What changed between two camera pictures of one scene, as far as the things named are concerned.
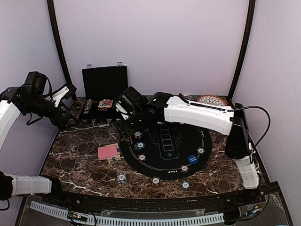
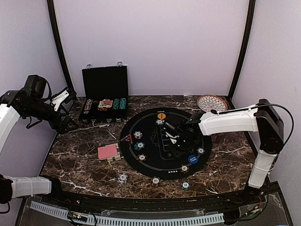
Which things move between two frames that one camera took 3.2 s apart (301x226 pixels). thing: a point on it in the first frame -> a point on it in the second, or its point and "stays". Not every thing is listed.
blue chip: (139, 146) stays
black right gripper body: (138, 123) -> (184, 146)
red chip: (184, 168) stays
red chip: (141, 157) stays
